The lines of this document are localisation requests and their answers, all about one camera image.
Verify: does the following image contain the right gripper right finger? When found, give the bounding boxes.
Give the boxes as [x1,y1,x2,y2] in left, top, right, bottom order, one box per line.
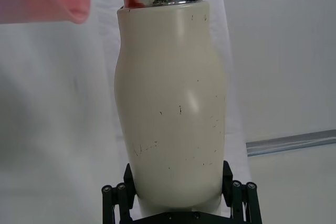
[221,159,261,224]

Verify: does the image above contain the grey striped post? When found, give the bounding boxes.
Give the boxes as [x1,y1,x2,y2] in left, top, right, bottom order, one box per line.
[245,129,336,157]

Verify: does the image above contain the cream vacuum bottle steel neck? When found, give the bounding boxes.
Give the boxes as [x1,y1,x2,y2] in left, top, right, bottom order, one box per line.
[113,0,228,208]

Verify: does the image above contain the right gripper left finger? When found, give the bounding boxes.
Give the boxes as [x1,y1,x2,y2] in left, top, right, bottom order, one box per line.
[101,163,138,224]

